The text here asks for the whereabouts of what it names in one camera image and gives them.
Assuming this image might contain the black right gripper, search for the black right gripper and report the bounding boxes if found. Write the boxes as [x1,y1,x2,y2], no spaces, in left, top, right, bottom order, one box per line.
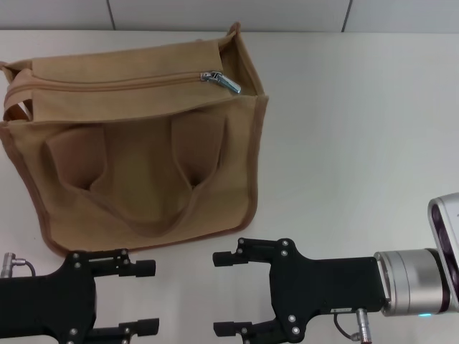
[212,238,387,344]

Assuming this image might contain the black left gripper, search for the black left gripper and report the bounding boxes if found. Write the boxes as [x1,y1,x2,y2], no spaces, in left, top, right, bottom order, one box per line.
[0,248,161,344]

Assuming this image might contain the khaki canvas food bag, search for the khaki canvas food bag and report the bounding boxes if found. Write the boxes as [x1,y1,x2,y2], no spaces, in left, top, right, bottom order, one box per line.
[0,21,270,256]

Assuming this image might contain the silver metal zipper pull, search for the silver metal zipper pull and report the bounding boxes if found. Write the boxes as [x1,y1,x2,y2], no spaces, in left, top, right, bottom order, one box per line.
[199,70,241,95]

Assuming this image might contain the left gripper cable with connector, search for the left gripper cable with connector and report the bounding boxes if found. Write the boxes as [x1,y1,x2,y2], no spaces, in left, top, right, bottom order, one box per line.
[0,252,35,279]

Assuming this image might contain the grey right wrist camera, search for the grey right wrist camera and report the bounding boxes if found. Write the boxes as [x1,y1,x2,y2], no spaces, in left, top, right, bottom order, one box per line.
[427,192,459,309]

